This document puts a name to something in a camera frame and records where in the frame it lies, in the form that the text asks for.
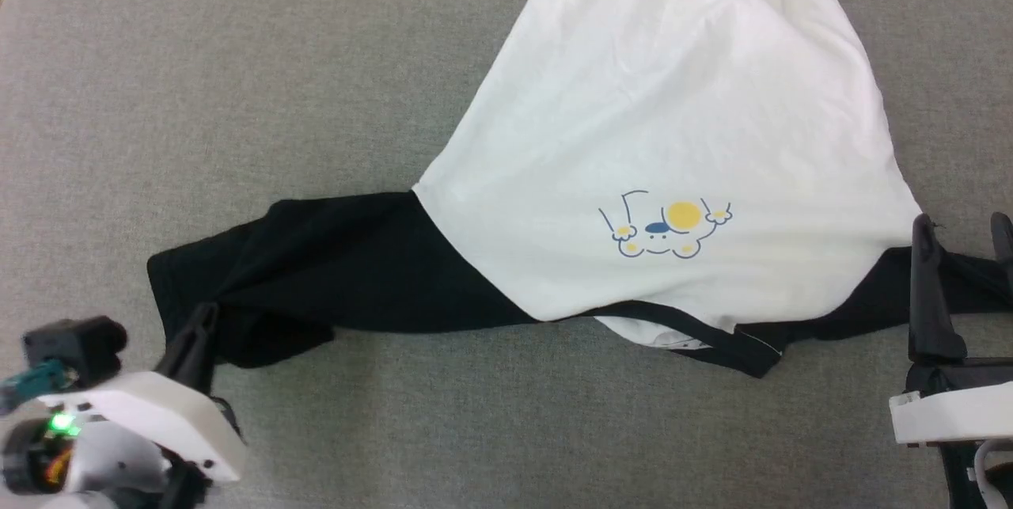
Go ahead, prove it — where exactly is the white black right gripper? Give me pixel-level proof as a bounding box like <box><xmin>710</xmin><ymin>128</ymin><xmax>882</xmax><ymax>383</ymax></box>
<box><xmin>887</xmin><ymin>211</ymin><xmax>1013</xmax><ymax>447</ymax></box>

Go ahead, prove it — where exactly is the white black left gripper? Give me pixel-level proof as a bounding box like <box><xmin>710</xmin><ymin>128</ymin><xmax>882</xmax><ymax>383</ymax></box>
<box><xmin>0</xmin><ymin>301</ymin><xmax>247</xmax><ymax>495</ymax></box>

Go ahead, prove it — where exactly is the white black long-sleeve shirt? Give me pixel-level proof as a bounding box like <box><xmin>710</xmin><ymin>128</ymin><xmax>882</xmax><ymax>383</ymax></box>
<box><xmin>146</xmin><ymin>0</ymin><xmax>1013</xmax><ymax>380</ymax></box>

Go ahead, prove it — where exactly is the grey fabric sofa cushion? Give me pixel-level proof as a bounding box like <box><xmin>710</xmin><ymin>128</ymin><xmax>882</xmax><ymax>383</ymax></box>
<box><xmin>0</xmin><ymin>0</ymin><xmax>1013</xmax><ymax>509</ymax></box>

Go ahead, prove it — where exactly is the left teal plug black cable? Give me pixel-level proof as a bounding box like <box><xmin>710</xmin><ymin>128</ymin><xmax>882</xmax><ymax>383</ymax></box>
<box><xmin>0</xmin><ymin>359</ymin><xmax>77</xmax><ymax>416</ymax></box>

